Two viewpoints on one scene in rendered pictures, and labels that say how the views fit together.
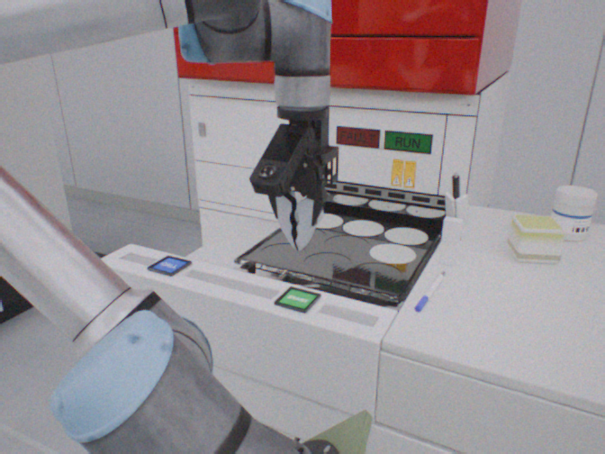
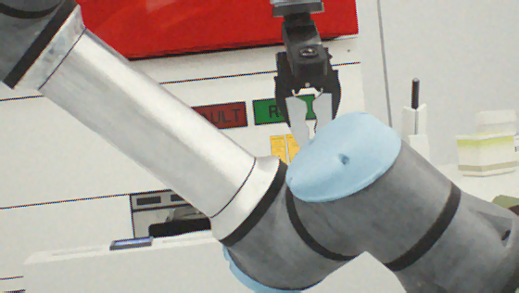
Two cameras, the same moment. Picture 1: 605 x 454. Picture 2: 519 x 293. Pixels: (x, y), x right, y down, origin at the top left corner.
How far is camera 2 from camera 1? 1.07 m
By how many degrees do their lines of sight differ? 36
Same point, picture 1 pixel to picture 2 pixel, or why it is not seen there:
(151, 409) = (406, 150)
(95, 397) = (373, 142)
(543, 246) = (500, 153)
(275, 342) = not seen: hidden behind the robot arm
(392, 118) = (259, 82)
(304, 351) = (357, 264)
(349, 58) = (197, 12)
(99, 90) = not seen: outside the picture
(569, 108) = not seen: hidden behind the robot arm
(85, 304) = (239, 157)
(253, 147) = (46, 168)
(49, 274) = (203, 132)
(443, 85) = (322, 27)
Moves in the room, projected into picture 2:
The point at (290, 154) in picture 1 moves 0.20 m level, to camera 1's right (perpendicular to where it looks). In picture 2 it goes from (316, 39) to (436, 28)
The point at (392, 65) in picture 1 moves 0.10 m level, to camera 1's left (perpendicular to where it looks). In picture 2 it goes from (256, 13) to (207, 17)
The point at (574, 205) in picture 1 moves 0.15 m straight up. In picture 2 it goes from (500, 123) to (493, 38)
